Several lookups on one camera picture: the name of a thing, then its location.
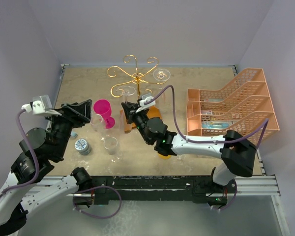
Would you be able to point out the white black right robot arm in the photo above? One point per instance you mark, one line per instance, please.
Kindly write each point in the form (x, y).
(237, 154)

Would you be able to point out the peach plastic file organizer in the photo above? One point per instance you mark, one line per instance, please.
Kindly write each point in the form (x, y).
(244, 101)

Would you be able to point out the small light blue object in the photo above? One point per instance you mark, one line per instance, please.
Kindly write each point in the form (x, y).
(74, 134)

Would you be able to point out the orange plastic goblet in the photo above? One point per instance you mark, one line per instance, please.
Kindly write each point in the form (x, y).
(164, 157)

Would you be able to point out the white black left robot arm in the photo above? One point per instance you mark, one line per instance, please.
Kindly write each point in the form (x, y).
(40, 147)

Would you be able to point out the clear wine glass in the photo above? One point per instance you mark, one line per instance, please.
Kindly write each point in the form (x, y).
(125, 94)
(161, 75)
(98, 125)
(111, 145)

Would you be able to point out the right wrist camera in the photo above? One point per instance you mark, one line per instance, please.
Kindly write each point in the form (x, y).
(145, 102)

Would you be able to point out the gold wire wine glass rack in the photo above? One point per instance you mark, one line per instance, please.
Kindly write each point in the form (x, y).
(136, 78)

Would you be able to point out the small round tin can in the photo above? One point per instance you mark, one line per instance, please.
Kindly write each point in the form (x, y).
(82, 146)

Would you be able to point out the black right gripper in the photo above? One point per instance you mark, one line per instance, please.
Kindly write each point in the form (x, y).
(130, 109)

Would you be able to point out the light blue packet in organizer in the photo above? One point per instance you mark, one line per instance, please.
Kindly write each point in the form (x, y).
(216, 124)

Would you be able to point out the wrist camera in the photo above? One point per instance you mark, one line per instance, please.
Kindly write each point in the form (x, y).
(41, 106)
(145, 102)

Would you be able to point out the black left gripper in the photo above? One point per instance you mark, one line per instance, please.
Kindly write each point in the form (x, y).
(78, 113)

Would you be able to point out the pink plastic goblet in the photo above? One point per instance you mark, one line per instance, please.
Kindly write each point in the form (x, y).
(103, 108)

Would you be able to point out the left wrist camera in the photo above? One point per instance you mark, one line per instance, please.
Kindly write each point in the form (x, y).
(41, 106)

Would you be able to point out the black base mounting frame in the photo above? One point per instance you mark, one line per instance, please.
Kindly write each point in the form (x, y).
(196, 189)

